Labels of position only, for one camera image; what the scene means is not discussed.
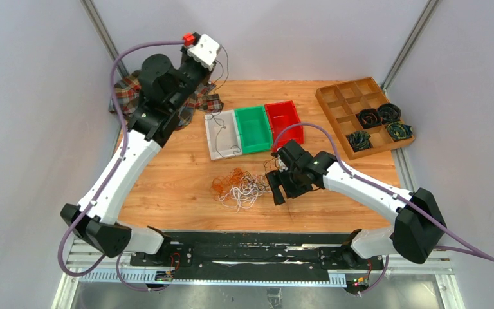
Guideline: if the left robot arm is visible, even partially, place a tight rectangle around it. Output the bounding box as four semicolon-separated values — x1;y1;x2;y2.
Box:
59;43;221;266

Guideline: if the green plastic bin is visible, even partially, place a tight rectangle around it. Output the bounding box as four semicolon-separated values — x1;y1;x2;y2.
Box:
234;105;273;155

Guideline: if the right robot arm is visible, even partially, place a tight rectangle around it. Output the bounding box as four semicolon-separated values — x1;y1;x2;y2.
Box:
266;140;445;268

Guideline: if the orange cable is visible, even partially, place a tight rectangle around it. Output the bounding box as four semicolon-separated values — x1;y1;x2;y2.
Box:
211;167;252;203

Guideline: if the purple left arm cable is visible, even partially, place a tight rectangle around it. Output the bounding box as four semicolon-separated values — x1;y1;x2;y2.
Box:
57;40;188;293

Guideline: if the rolled dark sock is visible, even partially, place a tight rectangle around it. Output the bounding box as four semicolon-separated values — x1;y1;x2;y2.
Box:
385;121;413;142
377;103;401;124
356;108;382;129
346;130;372;152

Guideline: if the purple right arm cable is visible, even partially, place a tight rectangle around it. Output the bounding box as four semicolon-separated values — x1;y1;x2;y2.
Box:
272;122;494;295

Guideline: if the plaid cloth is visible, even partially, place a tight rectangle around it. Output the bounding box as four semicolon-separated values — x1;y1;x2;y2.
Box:
114;70;224;131

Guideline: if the wooden compartment tray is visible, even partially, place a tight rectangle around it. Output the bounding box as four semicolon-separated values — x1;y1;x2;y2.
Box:
315;77;415;160

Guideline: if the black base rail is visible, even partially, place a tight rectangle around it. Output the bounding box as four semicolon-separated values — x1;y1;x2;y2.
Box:
129;231;384;283

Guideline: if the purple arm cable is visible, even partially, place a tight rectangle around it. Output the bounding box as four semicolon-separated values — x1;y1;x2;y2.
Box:
57;40;188;293
272;122;494;295

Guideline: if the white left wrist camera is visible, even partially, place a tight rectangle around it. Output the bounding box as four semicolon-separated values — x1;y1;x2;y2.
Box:
187;34;222;71

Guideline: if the red plastic bin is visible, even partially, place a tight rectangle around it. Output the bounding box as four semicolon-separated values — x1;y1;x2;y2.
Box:
264;100;304;148

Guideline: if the white cable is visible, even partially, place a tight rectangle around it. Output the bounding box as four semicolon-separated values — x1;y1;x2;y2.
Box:
219;183;269;213

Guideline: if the black cable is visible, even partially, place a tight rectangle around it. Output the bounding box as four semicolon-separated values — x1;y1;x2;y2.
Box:
242;158;286;192
207;46;240;157

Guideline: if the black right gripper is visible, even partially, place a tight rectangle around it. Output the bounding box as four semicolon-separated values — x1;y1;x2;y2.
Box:
266;166;312;205

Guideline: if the white plastic bin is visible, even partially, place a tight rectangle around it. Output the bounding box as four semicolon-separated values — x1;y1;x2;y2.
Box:
204;110;242;161

